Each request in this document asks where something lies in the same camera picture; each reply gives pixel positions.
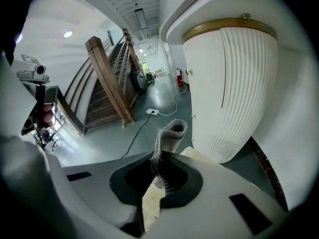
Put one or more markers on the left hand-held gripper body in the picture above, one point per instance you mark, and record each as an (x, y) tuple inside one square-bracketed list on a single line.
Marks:
[(46, 93)]

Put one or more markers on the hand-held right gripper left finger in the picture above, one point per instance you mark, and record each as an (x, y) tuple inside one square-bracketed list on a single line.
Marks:
[(99, 183)]

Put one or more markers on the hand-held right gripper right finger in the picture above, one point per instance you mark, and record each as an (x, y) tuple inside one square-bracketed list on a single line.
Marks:
[(219, 195)]

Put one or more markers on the grey cloth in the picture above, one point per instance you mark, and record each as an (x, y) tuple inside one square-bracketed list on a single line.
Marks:
[(172, 138)]

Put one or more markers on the white curved table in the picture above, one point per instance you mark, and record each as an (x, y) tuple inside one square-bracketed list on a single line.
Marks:
[(207, 96)]

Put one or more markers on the person's left hand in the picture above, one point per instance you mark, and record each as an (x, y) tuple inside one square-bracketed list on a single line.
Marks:
[(49, 114)]

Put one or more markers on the black office chair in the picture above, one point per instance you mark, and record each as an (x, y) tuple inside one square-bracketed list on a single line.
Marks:
[(48, 139)]

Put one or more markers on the dark wooden staircase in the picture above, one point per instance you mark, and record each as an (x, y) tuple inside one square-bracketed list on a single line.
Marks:
[(104, 88)]

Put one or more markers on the round ceiling light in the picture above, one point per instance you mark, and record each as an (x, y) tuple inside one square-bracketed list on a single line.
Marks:
[(67, 34)]

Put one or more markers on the white power strip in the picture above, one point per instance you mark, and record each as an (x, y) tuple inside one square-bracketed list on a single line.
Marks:
[(152, 111)]

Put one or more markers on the black floor appliance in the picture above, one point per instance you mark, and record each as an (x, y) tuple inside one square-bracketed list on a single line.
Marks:
[(138, 83)]

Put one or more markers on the pale cardboard boxes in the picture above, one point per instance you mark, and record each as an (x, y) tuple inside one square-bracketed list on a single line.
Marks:
[(159, 72)]

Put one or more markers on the long ceiling lamp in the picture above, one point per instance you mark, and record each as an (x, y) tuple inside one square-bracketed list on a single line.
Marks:
[(140, 19)]

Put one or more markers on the red fire extinguisher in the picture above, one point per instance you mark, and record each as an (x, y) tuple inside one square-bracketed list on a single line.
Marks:
[(179, 78)]

